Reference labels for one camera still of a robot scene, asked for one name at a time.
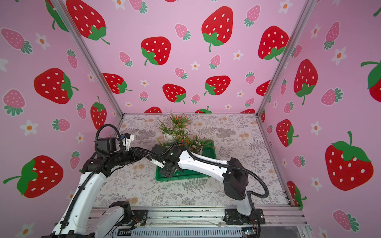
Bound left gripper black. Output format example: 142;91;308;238
110;147;149;168

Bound orange flower potted plant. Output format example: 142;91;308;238
176;134;194;146

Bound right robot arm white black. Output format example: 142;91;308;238
151;145;252;217

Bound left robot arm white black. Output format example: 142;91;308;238
49;150;148;238

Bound green plastic storage tray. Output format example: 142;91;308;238
155;141;215;182

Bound tall orange flower pot back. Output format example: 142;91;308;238
169;113;190;137

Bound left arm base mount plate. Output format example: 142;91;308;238
115;210;148;228

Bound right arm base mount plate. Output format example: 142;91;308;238
223;209;266;226

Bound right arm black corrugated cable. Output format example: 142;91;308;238
130;142;269;238

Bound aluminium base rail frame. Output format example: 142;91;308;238
108;205;314;238

